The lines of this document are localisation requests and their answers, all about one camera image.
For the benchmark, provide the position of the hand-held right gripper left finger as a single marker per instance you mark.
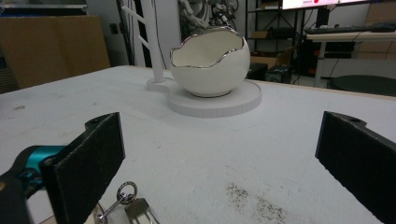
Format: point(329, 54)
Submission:
point(84, 168)

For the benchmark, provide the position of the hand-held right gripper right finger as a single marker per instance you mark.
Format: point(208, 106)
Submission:
point(358, 161)

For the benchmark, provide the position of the silver key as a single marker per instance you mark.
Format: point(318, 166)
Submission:
point(138, 210)

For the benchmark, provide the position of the black round stool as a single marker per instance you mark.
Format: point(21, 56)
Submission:
point(364, 84)

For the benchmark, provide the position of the black floor box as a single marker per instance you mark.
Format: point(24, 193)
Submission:
point(277, 74)

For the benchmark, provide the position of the large brown cardboard box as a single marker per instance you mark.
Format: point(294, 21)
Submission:
point(53, 49)

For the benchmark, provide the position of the white desk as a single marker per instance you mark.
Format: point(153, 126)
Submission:
point(351, 36)

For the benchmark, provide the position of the black keyboard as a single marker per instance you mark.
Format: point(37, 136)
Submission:
point(342, 29)

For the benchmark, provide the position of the white stand with round base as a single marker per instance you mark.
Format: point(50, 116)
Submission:
point(218, 107)

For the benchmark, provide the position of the small brown cardboard box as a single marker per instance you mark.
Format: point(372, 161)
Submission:
point(381, 12)

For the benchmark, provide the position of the white eggshell bowl silver rim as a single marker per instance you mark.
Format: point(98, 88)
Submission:
point(208, 77)

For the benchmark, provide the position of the black case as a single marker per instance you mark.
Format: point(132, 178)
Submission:
point(40, 8)

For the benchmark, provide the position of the monitor screen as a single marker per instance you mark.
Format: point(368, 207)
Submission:
point(311, 3)

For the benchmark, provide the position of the black metal shelf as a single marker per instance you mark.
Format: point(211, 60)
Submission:
point(257, 18)

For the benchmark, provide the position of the grey robot figure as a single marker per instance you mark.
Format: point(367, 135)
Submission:
point(199, 14)

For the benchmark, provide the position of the black wall socket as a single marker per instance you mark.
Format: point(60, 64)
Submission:
point(114, 28)

